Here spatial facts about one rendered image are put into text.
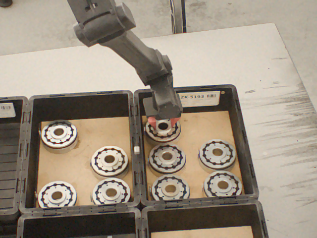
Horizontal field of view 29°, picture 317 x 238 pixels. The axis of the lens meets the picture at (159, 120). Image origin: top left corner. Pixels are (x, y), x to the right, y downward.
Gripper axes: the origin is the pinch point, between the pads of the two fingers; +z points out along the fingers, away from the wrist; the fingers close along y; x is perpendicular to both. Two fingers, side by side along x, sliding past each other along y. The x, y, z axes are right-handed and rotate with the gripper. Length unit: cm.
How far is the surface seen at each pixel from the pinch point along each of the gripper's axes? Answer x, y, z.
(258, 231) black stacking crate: -39.8, 16.2, -2.5
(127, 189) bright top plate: -19.2, -13.5, 0.5
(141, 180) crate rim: -21.6, -9.7, -5.7
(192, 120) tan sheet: 3.5, 9.5, 4.3
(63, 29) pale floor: 149, -28, 89
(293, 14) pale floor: 137, 100, 90
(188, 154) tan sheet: -8.8, 5.6, 4.1
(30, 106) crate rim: 9.1, -36.3, -6.3
